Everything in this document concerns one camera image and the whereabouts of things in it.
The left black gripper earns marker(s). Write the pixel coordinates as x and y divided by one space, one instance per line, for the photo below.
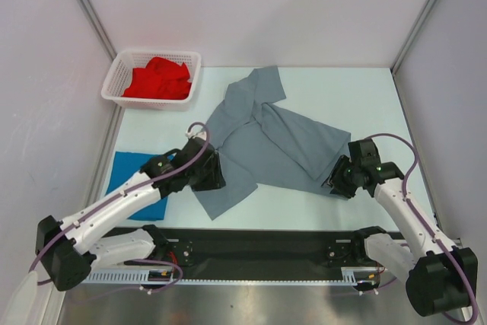
215 180

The grey t shirt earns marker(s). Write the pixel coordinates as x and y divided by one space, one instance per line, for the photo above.
259 142

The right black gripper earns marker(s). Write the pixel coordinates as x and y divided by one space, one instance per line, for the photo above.
339 188

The red t shirt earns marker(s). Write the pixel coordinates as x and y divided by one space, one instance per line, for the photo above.
160 79

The white plastic basket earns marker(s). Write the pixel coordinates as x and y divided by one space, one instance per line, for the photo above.
119 78

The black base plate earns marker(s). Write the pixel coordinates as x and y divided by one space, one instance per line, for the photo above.
233 250

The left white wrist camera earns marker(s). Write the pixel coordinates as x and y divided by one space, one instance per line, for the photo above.
201 134

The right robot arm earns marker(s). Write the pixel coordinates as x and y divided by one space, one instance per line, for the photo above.
438 275

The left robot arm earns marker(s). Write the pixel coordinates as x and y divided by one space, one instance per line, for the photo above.
70 249

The right aluminium corner post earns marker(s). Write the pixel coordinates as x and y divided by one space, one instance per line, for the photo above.
413 34

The white slotted cable duct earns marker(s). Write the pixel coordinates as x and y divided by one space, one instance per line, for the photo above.
153 276

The aluminium corner post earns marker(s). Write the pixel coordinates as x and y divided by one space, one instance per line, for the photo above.
413 34
98 28

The left aluminium corner post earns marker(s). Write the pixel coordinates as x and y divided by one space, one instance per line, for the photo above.
98 28

